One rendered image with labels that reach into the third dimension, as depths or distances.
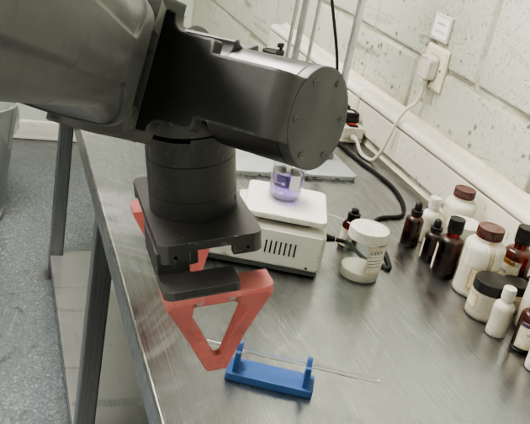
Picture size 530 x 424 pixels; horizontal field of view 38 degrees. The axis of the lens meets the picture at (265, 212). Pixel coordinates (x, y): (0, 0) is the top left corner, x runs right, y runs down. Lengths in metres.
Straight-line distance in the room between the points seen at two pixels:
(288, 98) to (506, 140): 1.04
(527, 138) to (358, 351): 0.55
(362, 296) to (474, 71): 0.57
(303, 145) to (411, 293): 0.76
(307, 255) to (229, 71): 0.72
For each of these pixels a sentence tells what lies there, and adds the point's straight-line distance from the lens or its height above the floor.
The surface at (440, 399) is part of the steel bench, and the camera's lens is 0.95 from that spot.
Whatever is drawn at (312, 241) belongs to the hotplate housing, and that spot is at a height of 0.81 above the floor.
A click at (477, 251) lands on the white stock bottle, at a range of 1.16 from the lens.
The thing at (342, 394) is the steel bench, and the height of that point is 0.75.
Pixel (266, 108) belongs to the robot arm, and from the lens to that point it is 0.39.
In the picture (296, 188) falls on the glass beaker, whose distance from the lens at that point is 1.11.
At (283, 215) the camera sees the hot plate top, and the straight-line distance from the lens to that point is 1.08.
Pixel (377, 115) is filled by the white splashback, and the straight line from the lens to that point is 1.73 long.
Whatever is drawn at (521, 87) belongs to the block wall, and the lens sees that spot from 1.40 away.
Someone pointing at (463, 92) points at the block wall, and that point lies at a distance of 1.53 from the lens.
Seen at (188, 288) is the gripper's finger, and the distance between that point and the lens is 0.46.
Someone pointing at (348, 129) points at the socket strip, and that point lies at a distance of 1.74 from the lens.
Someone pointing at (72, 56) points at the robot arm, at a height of 1.22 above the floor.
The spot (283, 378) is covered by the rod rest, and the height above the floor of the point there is 0.76.
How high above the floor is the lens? 1.27
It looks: 24 degrees down
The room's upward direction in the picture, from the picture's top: 11 degrees clockwise
